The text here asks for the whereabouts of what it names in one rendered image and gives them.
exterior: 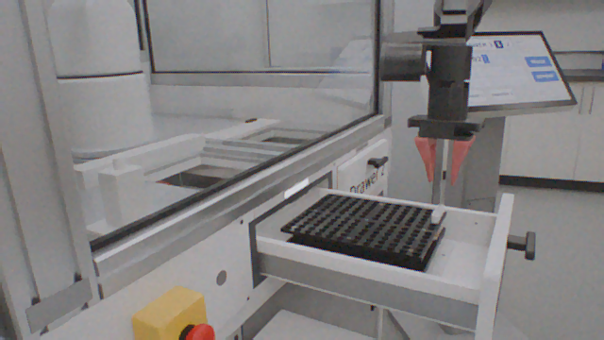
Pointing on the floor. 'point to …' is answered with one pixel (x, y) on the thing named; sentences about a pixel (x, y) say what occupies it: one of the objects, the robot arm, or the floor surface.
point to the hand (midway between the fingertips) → (442, 178)
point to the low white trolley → (305, 330)
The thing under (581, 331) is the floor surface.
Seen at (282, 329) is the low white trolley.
